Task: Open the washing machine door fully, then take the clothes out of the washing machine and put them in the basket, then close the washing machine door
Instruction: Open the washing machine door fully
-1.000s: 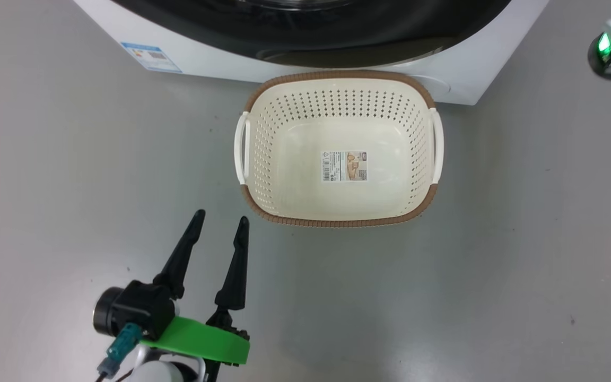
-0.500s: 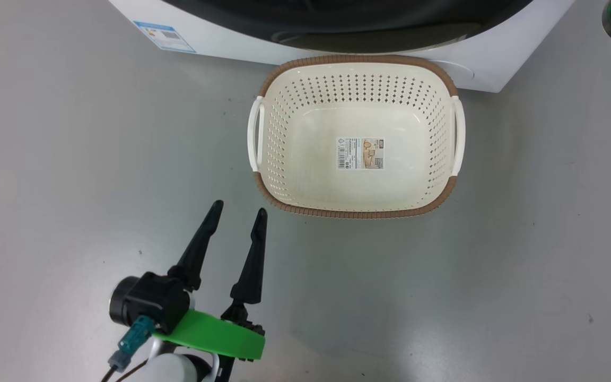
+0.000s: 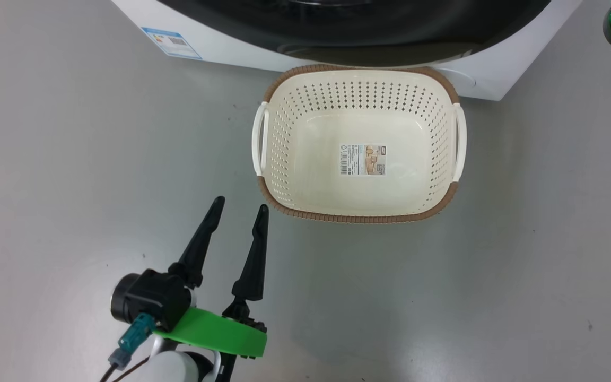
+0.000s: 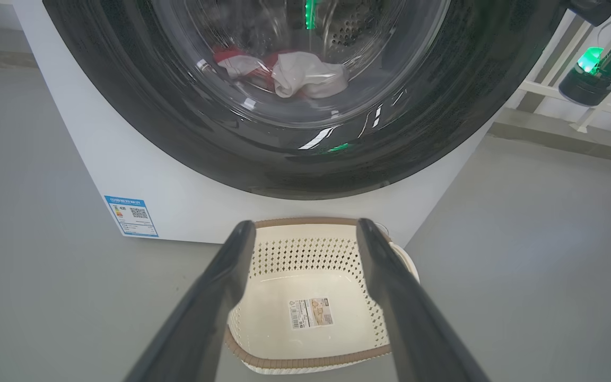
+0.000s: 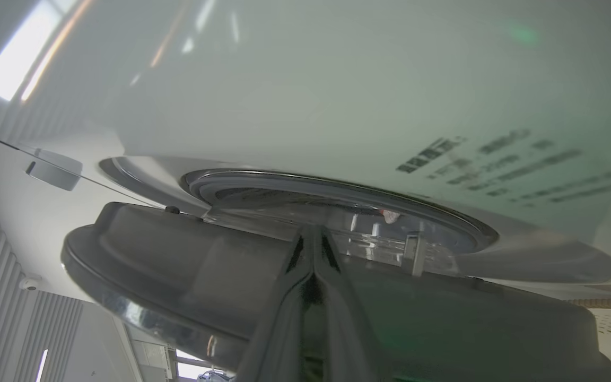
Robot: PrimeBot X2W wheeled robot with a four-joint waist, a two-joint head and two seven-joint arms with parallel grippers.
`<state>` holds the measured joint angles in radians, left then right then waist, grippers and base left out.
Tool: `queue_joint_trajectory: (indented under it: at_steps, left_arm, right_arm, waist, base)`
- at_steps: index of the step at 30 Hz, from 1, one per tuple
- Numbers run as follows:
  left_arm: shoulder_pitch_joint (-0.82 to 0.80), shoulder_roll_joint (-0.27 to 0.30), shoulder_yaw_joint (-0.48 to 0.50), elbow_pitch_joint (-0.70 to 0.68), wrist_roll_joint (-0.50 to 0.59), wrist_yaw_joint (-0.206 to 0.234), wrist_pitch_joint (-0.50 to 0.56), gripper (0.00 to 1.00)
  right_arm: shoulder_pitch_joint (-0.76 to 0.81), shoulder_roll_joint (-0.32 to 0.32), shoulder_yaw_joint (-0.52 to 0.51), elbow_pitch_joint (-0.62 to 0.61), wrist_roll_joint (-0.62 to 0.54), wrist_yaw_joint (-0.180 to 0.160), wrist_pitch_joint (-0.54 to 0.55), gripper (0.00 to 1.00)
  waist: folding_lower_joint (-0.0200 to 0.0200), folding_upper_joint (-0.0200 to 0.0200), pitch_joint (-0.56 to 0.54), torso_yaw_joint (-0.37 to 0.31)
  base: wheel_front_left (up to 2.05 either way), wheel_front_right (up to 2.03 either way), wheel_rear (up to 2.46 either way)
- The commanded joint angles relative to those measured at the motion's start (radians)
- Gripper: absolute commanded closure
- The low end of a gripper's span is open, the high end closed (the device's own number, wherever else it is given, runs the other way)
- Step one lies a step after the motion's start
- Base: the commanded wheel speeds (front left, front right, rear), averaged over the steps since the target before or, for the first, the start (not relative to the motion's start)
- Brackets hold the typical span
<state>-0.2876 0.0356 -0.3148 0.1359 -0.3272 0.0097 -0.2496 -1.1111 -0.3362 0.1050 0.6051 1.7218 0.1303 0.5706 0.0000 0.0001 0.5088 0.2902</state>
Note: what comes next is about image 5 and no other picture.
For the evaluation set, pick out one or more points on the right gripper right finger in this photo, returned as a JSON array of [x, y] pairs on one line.
[[345, 329]]

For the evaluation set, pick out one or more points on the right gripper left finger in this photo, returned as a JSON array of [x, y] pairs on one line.
[[279, 329]]

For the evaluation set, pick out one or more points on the dark grey washing machine door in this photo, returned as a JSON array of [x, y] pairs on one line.
[[178, 265]]

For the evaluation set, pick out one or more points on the red and white garment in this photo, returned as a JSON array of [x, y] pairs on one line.
[[390, 216]]

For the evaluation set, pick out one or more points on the grey rubber door gasket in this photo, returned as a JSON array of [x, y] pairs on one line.
[[263, 185]]

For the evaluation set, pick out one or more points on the white front-load washing machine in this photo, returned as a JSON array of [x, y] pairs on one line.
[[337, 79]]

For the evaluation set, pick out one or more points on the white dome security camera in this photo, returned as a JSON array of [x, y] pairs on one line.
[[29, 284]]

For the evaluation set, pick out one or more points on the grey wall-mounted box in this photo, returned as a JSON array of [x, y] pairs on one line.
[[53, 170]]

